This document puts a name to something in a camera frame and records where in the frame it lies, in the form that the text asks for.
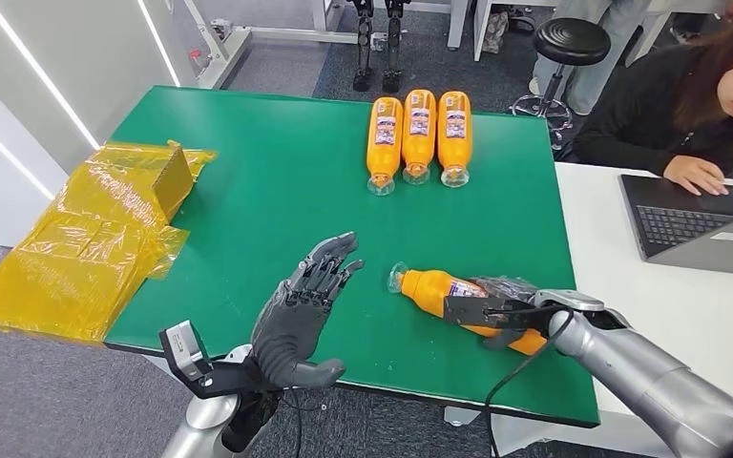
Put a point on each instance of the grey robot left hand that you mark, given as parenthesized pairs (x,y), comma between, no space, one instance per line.
(290,335)

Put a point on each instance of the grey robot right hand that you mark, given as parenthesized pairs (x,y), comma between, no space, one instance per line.
(505,287)

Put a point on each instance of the orange bottle with clear cap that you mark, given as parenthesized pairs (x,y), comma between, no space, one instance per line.
(418,148)
(454,148)
(384,151)
(430,291)

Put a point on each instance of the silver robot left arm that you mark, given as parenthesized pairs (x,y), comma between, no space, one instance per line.
(205,417)

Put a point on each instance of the green table mat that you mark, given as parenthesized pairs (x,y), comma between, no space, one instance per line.
(278,189)

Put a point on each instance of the dark grey laptop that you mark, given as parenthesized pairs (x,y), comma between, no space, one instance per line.
(676,224)

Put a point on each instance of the yellow plastic wrapped cardboard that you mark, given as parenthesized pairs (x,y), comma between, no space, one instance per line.
(88,253)

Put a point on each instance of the person's hand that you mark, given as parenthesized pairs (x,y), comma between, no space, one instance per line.
(695,174)

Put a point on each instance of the seated person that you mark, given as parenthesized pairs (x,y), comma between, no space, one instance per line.
(645,107)

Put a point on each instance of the standing person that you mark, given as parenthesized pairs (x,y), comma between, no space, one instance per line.
(600,63)

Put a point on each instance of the black round stool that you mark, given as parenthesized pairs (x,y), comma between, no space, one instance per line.
(572,41)

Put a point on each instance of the crumpled grey bag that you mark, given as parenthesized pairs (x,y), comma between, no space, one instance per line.
(496,31)

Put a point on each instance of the black robot leg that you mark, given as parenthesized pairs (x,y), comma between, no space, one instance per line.
(393,50)
(363,50)

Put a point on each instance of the white desk leg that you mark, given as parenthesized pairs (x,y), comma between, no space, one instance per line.
(458,25)

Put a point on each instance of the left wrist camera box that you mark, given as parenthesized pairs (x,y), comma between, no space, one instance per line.
(183,347)

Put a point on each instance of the metal table bracket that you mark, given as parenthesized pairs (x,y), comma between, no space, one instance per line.
(461,416)

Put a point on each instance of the white metal frame stand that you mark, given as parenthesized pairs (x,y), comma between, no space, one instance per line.
(227,47)

